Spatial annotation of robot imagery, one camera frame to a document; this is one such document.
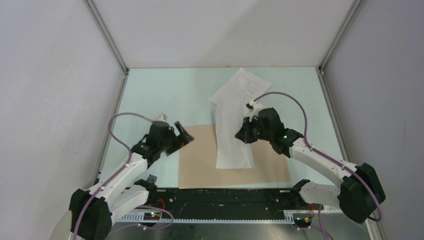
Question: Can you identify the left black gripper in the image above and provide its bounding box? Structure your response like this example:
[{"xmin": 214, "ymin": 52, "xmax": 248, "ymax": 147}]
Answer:
[{"xmin": 158, "ymin": 121, "xmax": 194, "ymax": 157}]

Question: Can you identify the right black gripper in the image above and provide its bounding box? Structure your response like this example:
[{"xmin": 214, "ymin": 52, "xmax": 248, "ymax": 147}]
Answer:
[{"xmin": 235, "ymin": 115, "xmax": 273, "ymax": 144}]

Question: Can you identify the brown cardboard folder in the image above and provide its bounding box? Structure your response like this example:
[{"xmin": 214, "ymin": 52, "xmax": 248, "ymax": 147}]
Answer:
[{"xmin": 178, "ymin": 124, "xmax": 292, "ymax": 189}]

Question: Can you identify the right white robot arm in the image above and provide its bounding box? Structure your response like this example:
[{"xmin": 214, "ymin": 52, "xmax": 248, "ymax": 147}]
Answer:
[{"xmin": 235, "ymin": 108, "xmax": 386, "ymax": 223}]

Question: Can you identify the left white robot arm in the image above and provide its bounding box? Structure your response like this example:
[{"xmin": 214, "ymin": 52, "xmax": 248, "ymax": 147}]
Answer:
[{"xmin": 69, "ymin": 120, "xmax": 194, "ymax": 240}]

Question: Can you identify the printed white paper sheet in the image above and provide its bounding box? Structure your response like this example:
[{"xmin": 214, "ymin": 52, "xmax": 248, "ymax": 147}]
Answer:
[{"xmin": 209, "ymin": 67, "xmax": 272, "ymax": 105}]

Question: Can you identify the left circuit board with LEDs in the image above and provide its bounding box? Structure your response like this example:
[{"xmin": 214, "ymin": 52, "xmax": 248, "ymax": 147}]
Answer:
[{"xmin": 143, "ymin": 212, "xmax": 162, "ymax": 221}]

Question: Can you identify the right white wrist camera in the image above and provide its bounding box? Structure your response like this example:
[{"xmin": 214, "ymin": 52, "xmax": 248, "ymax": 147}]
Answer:
[{"xmin": 246, "ymin": 100, "xmax": 263, "ymax": 122}]

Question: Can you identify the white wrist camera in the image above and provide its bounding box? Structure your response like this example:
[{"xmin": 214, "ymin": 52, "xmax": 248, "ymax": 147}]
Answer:
[
  {"xmin": 156, "ymin": 113, "xmax": 168, "ymax": 123},
  {"xmin": 246, "ymin": 100, "xmax": 263, "ymax": 122}
]

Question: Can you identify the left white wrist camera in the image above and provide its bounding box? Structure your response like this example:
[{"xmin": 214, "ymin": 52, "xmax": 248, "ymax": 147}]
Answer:
[{"xmin": 156, "ymin": 113, "xmax": 168, "ymax": 123}]

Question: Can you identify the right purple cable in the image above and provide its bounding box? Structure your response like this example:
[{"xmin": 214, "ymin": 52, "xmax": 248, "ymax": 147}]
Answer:
[{"xmin": 253, "ymin": 91, "xmax": 383, "ymax": 240}]

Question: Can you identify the purple cable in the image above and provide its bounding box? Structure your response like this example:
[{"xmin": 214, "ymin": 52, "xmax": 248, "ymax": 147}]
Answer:
[
  {"xmin": 253, "ymin": 91, "xmax": 383, "ymax": 240},
  {"xmin": 71, "ymin": 112, "xmax": 174, "ymax": 240}
]

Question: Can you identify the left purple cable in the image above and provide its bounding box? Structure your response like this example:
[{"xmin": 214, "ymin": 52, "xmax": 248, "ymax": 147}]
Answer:
[{"xmin": 71, "ymin": 112, "xmax": 174, "ymax": 240}]

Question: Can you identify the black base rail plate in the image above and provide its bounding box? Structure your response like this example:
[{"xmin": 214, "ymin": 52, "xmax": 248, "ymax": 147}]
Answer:
[{"xmin": 146, "ymin": 188, "xmax": 311, "ymax": 220}]

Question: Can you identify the aluminium frame rail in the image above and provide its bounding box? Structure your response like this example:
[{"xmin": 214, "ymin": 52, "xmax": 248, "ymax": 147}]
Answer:
[{"xmin": 117, "ymin": 211, "xmax": 294, "ymax": 224}]

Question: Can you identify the right circuit board with wires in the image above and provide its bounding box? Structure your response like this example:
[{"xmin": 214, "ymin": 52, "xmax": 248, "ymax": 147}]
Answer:
[{"xmin": 293, "ymin": 214, "xmax": 315, "ymax": 229}]

